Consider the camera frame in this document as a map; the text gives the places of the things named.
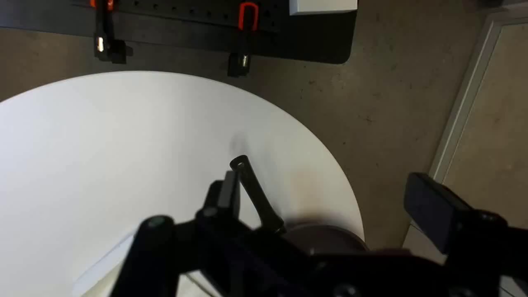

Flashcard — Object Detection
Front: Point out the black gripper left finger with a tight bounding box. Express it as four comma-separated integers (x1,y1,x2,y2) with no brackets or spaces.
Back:
109,169,261,297

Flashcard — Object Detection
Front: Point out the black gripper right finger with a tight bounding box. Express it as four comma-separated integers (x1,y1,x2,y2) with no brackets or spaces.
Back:
402,171,528,297

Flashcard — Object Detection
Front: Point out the black frying pan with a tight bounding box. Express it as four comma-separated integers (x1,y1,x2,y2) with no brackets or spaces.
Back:
229,153,368,257

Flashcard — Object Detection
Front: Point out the black perforated robot cart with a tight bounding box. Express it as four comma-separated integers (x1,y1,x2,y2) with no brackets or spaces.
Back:
0,0,360,65

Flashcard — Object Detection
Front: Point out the white box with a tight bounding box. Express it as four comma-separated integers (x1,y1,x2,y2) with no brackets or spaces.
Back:
287,0,360,16

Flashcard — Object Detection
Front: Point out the black clamp orange handle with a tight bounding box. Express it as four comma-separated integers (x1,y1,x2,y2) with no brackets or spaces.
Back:
89,0,135,62
226,0,262,79

